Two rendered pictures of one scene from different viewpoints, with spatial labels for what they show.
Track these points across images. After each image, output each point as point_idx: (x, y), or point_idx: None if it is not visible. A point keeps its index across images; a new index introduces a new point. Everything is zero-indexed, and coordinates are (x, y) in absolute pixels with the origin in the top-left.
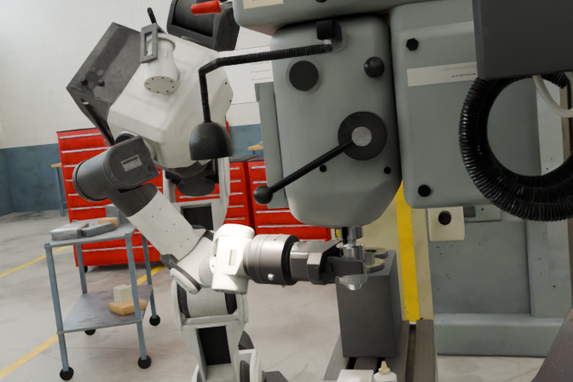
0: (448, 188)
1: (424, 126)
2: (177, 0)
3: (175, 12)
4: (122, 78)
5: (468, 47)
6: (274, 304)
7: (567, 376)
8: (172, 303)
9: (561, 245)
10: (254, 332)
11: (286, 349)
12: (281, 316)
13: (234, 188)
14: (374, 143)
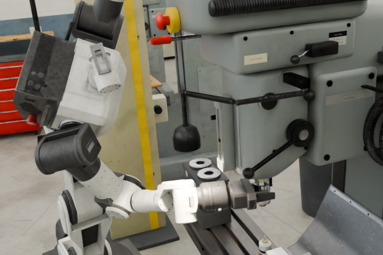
0: (337, 154)
1: (329, 125)
2: (80, 11)
3: (78, 20)
4: (60, 78)
5: (353, 83)
6: (13, 172)
7: (345, 221)
8: (62, 218)
9: (207, 113)
10: (9, 197)
11: (41, 204)
12: (24, 180)
13: None
14: (309, 138)
